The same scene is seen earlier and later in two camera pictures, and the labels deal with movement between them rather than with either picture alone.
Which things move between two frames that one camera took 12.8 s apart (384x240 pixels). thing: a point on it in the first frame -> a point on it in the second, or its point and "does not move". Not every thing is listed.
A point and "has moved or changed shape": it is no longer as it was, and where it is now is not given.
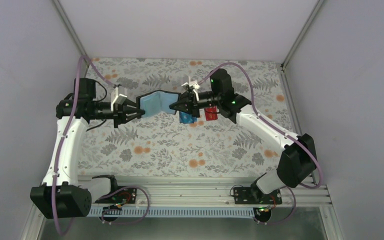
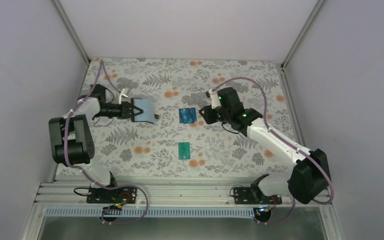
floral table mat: x=160 y=145 does not move
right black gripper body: x=193 y=104 -> x=225 y=115
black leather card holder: x=157 y=101 has moved or changed shape
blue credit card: x=186 y=118 does not move
